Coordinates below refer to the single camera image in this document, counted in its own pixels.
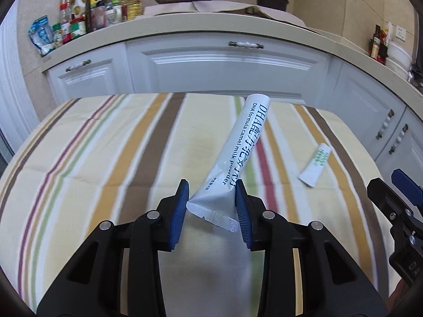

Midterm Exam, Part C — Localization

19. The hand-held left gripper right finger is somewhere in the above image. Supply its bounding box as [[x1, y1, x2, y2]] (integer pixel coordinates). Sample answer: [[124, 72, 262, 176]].
[[234, 180, 388, 317]]

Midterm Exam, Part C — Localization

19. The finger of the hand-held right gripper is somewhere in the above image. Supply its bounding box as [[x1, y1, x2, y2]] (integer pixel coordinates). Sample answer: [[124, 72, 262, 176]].
[[391, 169, 423, 205], [367, 178, 413, 220]]

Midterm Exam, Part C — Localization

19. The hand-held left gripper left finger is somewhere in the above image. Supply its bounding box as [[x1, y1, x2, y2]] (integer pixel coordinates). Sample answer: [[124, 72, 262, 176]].
[[36, 179, 191, 317]]

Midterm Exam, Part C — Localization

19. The white sachet with blue print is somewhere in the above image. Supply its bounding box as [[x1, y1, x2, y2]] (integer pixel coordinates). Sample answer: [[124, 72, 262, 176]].
[[186, 94, 270, 234]]

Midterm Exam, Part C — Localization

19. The person's right forearm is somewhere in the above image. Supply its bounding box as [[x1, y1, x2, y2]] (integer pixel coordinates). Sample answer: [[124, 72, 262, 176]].
[[385, 279, 417, 317]]

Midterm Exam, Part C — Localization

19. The white sachet with green print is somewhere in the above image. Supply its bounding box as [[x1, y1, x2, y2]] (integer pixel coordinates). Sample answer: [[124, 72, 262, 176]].
[[297, 143, 332, 188]]

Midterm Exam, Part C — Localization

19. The striped tablecloth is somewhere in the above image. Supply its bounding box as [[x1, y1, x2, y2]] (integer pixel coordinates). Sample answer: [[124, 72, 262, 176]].
[[0, 92, 394, 317]]

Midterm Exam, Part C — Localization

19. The dark cloth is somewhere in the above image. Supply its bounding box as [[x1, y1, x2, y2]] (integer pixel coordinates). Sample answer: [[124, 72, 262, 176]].
[[408, 69, 423, 91]]

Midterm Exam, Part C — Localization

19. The stack of white bowls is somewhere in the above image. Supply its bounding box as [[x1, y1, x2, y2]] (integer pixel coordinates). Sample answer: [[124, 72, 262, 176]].
[[385, 41, 413, 80]]

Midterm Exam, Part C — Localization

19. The dark glass bottle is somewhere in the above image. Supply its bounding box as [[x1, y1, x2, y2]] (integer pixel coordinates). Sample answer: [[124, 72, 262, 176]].
[[369, 25, 381, 60]]

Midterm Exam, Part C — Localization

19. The beige stove cover cloth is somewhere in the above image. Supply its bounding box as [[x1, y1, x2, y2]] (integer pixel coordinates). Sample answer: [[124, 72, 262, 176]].
[[144, 1, 308, 27]]

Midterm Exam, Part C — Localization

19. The black pot with lid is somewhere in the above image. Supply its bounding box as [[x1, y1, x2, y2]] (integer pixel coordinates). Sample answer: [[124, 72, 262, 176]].
[[254, 0, 290, 11]]

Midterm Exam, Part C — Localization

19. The cluster of condiment bottles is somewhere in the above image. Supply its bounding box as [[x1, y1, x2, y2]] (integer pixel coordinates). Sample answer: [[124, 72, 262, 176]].
[[52, 0, 129, 47]]

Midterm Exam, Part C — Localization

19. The blue packet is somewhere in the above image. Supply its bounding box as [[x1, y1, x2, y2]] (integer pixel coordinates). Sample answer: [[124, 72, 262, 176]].
[[28, 16, 55, 55]]

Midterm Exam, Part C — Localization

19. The white cabinet handle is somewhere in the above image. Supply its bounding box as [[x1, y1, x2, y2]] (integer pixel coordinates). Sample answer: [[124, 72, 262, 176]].
[[389, 123, 409, 154], [375, 109, 395, 141], [229, 40, 264, 50], [65, 59, 92, 72]]

